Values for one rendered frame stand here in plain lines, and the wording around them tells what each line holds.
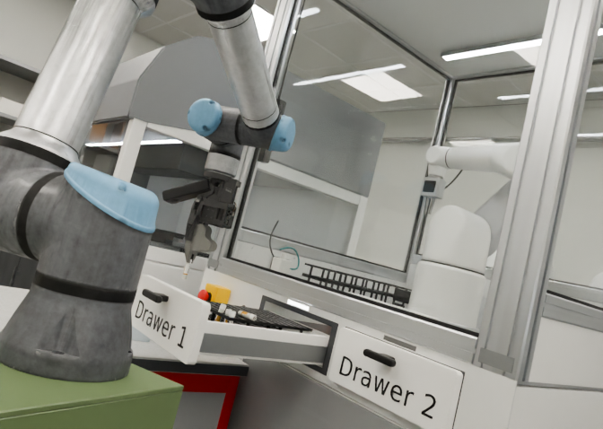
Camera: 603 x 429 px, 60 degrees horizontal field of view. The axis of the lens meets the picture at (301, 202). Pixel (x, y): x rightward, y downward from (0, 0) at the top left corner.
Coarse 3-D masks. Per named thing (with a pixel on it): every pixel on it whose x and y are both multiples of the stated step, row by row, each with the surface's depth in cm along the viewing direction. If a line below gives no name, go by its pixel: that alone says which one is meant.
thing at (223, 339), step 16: (208, 320) 95; (208, 336) 94; (224, 336) 96; (240, 336) 99; (256, 336) 101; (272, 336) 103; (288, 336) 106; (304, 336) 109; (320, 336) 112; (208, 352) 94; (224, 352) 96; (240, 352) 99; (256, 352) 101; (272, 352) 103; (288, 352) 106; (304, 352) 109; (320, 352) 111
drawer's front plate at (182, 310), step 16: (144, 288) 110; (160, 288) 105; (176, 288) 102; (144, 304) 108; (160, 304) 103; (176, 304) 98; (192, 304) 94; (208, 304) 92; (144, 320) 107; (160, 320) 102; (176, 320) 97; (192, 320) 92; (160, 336) 100; (176, 336) 95; (192, 336) 91; (176, 352) 94; (192, 352) 90
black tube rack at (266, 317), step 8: (216, 304) 115; (248, 312) 115; (256, 312) 119; (264, 312) 123; (272, 312) 126; (240, 320) 103; (248, 320) 104; (256, 320) 106; (264, 320) 110; (272, 320) 112; (280, 320) 115; (288, 320) 119; (272, 328) 121; (280, 328) 120; (296, 328) 112; (304, 328) 113
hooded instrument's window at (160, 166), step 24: (120, 120) 183; (96, 144) 198; (120, 144) 178; (144, 144) 181; (168, 144) 186; (96, 168) 190; (144, 168) 182; (168, 168) 187; (192, 168) 193; (168, 216) 188; (168, 240) 189
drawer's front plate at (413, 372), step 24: (360, 336) 104; (336, 360) 107; (360, 360) 102; (408, 360) 94; (360, 384) 101; (384, 384) 96; (408, 384) 92; (432, 384) 89; (456, 384) 86; (408, 408) 91; (432, 408) 88
